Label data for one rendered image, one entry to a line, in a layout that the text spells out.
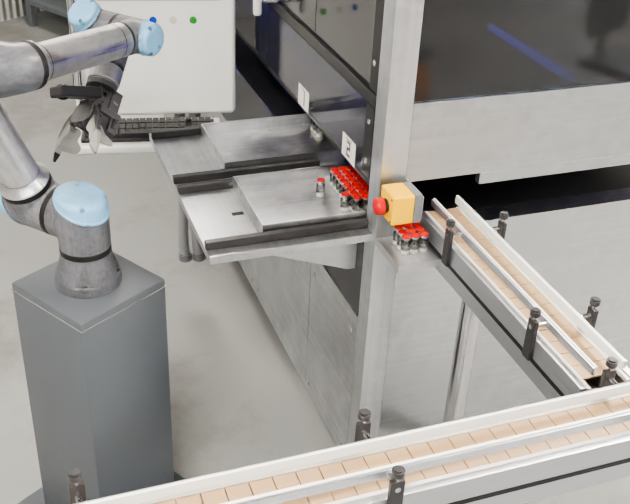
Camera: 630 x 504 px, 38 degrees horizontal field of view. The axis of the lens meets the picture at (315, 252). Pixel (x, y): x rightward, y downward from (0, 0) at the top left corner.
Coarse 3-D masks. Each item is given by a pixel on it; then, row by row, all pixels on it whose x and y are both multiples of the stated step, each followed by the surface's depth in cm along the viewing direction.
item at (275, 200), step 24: (312, 168) 243; (240, 192) 231; (264, 192) 237; (288, 192) 237; (312, 192) 238; (264, 216) 226; (288, 216) 227; (312, 216) 227; (336, 216) 222; (360, 216) 224
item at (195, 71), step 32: (96, 0) 274; (128, 0) 275; (160, 0) 277; (192, 0) 278; (224, 0) 280; (192, 32) 283; (224, 32) 285; (128, 64) 286; (160, 64) 287; (192, 64) 289; (224, 64) 290; (128, 96) 291; (160, 96) 293; (192, 96) 294; (224, 96) 296
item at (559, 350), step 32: (448, 224) 204; (480, 224) 212; (448, 256) 208; (480, 256) 200; (512, 256) 200; (480, 288) 197; (512, 288) 190; (544, 288) 190; (480, 320) 199; (512, 320) 186; (544, 320) 180; (576, 320) 181; (512, 352) 188; (544, 352) 177; (576, 352) 171; (608, 352) 172; (544, 384) 178; (576, 384) 168
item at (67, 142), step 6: (66, 126) 213; (66, 132) 212; (72, 132) 212; (78, 132) 214; (60, 138) 213; (66, 138) 212; (72, 138) 214; (78, 138) 215; (60, 144) 212; (66, 144) 213; (72, 144) 215; (78, 144) 216; (54, 150) 212; (60, 150) 213; (66, 150) 215; (72, 150) 216; (78, 150) 216; (54, 156) 212
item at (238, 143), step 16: (208, 128) 265; (224, 128) 266; (240, 128) 268; (256, 128) 270; (272, 128) 271; (288, 128) 272; (304, 128) 272; (208, 144) 258; (224, 144) 260; (240, 144) 261; (256, 144) 261; (272, 144) 262; (288, 144) 262; (304, 144) 263; (320, 144) 263; (224, 160) 244; (240, 160) 244; (256, 160) 246; (272, 160) 247; (288, 160) 249; (320, 160) 253; (336, 160) 254
